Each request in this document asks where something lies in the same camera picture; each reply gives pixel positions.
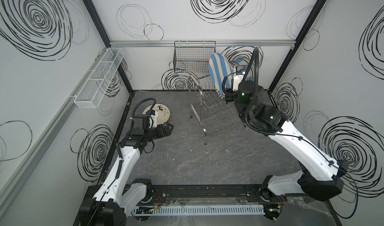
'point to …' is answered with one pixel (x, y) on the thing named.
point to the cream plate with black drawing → (163, 115)
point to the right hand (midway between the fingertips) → (230, 79)
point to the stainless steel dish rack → (213, 114)
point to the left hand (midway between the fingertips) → (167, 127)
